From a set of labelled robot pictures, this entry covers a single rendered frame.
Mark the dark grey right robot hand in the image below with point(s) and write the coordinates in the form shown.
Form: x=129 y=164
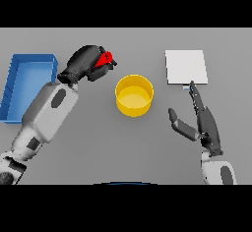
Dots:
x=205 y=124

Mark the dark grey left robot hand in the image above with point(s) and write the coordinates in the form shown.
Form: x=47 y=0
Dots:
x=80 y=64

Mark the red beaker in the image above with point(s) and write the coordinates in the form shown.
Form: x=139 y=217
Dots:
x=105 y=59

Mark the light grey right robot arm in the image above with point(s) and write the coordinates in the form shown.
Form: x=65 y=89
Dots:
x=218 y=173

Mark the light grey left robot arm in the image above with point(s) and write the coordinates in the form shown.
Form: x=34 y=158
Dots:
x=49 y=111

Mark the pale square measuring scale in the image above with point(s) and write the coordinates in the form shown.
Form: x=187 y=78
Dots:
x=186 y=67

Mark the yellow bowl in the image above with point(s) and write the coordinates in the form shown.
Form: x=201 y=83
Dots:
x=134 y=95

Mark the blue tray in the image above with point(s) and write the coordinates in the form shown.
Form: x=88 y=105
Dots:
x=28 y=85

